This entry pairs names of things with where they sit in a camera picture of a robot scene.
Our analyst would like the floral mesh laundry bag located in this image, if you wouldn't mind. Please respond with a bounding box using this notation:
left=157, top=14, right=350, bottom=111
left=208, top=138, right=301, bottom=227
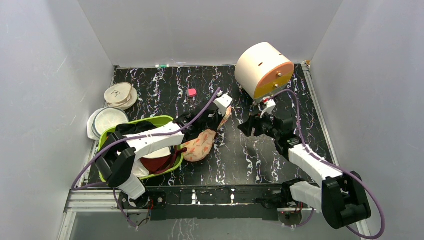
left=182, top=106, right=232, bottom=163

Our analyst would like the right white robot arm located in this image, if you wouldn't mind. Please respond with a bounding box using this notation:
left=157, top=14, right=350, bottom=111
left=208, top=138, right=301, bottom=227
left=238, top=113, right=372, bottom=230

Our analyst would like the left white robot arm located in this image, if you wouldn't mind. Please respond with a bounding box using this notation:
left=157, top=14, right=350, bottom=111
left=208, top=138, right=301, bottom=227
left=91, top=109, right=227, bottom=208

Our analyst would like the dark red bra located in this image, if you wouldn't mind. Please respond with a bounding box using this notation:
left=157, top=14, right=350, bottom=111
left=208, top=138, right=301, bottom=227
left=140, top=147, right=187, bottom=175

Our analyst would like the white round mesh bag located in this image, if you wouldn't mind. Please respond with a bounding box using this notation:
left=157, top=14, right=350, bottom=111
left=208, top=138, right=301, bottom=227
left=86, top=107, right=129, bottom=141

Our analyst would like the small pink block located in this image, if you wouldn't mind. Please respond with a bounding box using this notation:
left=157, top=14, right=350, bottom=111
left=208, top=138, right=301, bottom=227
left=186, top=88, right=197, bottom=98

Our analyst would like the cream cylindrical drum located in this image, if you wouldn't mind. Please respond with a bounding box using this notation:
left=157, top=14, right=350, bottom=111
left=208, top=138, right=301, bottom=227
left=234, top=42, right=295, bottom=102

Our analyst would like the black garment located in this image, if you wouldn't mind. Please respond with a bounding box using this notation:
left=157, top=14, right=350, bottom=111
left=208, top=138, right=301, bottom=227
left=115, top=121, right=157, bottom=136

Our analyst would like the green plastic basket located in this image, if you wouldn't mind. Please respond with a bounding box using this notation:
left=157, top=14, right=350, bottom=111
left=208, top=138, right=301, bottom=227
left=118, top=115, right=184, bottom=181

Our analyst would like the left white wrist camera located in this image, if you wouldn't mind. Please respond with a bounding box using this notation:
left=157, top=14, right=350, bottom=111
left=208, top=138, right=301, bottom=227
left=213, top=94, right=233, bottom=116

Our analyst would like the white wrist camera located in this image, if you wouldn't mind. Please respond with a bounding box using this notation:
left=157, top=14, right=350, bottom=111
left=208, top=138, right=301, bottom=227
left=260, top=97, right=276, bottom=118
left=213, top=94, right=233, bottom=116

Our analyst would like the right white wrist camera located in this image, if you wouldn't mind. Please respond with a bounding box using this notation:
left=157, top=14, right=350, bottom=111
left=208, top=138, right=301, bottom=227
left=260, top=97, right=276, bottom=118

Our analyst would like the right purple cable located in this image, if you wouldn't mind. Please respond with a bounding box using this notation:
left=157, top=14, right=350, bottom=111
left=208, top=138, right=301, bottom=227
left=269, top=88, right=387, bottom=240

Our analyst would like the purple cable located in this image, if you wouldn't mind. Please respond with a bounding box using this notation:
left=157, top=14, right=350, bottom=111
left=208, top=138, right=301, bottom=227
left=71, top=87, right=222, bottom=229
left=269, top=88, right=387, bottom=240

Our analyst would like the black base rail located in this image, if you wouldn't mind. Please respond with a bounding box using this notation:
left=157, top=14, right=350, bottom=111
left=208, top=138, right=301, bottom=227
left=112, top=185, right=309, bottom=222

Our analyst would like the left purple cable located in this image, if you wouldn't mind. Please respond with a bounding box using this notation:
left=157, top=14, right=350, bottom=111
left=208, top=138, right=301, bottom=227
left=71, top=87, right=222, bottom=229

